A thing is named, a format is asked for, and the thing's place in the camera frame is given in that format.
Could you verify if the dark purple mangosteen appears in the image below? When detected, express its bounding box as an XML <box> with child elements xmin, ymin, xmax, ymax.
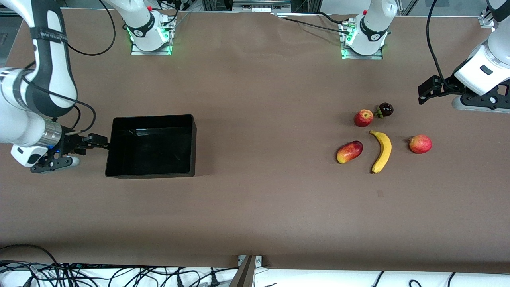
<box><xmin>373</xmin><ymin>102</ymin><xmax>394</xmax><ymax>119</ymax></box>

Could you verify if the small red apple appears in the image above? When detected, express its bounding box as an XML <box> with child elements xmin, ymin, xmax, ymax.
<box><xmin>354</xmin><ymin>109</ymin><xmax>374</xmax><ymax>128</ymax></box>

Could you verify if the black plastic box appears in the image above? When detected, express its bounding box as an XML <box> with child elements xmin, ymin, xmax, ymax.
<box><xmin>105</xmin><ymin>114</ymin><xmax>197</xmax><ymax>179</ymax></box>

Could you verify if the black arcing floor cable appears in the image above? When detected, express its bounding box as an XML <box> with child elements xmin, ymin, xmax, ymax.
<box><xmin>0</xmin><ymin>244</ymin><xmax>60</xmax><ymax>267</ymax></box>

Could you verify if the yellow banana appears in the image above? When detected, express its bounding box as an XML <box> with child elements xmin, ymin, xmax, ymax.
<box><xmin>369</xmin><ymin>130</ymin><xmax>392</xmax><ymax>174</ymax></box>

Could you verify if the grey metal rail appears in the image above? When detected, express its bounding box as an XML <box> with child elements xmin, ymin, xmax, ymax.
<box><xmin>232</xmin><ymin>0</ymin><xmax>292</xmax><ymax>13</ymax></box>

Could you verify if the long black table cable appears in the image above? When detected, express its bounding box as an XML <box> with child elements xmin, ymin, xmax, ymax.
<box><xmin>275</xmin><ymin>14</ymin><xmax>355</xmax><ymax>34</ymax></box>

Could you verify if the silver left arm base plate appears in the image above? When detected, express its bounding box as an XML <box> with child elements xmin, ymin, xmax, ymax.
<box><xmin>341</xmin><ymin>20</ymin><xmax>384</xmax><ymax>60</ymax></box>

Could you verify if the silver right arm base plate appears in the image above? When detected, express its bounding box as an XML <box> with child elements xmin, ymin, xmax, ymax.
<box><xmin>131</xmin><ymin>15</ymin><xmax>176</xmax><ymax>56</ymax></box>

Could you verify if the table cover sheet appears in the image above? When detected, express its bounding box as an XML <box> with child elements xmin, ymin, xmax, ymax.
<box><xmin>0</xmin><ymin>9</ymin><xmax>510</xmax><ymax>275</ymax></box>

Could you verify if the grey metal post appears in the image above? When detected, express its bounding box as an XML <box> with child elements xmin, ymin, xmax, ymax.
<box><xmin>229</xmin><ymin>255</ymin><xmax>256</xmax><ymax>287</ymax></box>

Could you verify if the black base cable bundle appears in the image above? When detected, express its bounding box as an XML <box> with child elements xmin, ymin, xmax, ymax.
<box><xmin>157</xmin><ymin>0</ymin><xmax>191</xmax><ymax>24</ymax></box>

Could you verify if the short black table cable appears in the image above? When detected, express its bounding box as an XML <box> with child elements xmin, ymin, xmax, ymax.
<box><xmin>317</xmin><ymin>11</ymin><xmax>345</xmax><ymax>25</ymax></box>

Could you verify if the black tangled floor cable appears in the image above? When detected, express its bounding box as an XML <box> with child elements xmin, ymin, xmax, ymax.
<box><xmin>0</xmin><ymin>261</ymin><xmax>86</xmax><ymax>287</ymax></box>

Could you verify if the black floor cable with plug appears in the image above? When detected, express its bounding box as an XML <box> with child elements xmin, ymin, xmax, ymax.
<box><xmin>187</xmin><ymin>268</ymin><xmax>224</xmax><ymax>287</ymax></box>
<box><xmin>116</xmin><ymin>266</ymin><xmax>188</xmax><ymax>287</ymax></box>

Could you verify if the black looping arm cable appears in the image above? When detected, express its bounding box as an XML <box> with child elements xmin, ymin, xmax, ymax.
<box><xmin>66</xmin><ymin>0</ymin><xmax>116</xmax><ymax>56</ymax></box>

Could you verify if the silver metal edge bracket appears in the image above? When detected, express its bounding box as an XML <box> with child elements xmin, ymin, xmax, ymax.
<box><xmin>238</xmin><ymin>255</ymin><xmax>263</xmax><ymax>267</ymax></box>

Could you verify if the red yellow mango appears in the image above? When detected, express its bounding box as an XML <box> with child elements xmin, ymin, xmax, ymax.
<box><xmin>336</xmin><ymin>140</ymin><xmax>364</xmax><ymax>165</ymax></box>

